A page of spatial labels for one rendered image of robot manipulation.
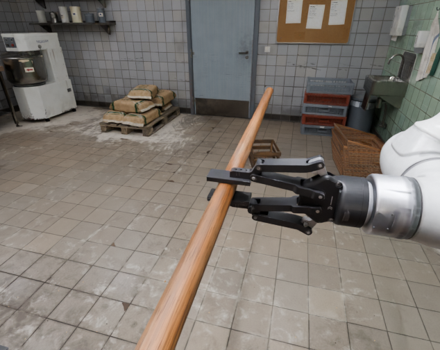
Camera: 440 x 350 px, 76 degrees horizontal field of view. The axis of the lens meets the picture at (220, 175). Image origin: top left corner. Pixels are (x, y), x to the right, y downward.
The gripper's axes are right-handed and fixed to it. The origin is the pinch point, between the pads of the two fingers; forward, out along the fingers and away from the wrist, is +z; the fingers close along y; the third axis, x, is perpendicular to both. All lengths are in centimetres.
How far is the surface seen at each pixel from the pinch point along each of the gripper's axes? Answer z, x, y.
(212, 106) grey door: 122, 439, 104
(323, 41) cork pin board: -47, 437, -1
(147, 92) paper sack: 195, 346, 64
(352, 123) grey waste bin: -99, 383, 102
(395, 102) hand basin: -125, 322, 56
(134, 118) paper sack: 203, 314, 94
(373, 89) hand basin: -98, 319, 42
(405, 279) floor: -92, 113, 120
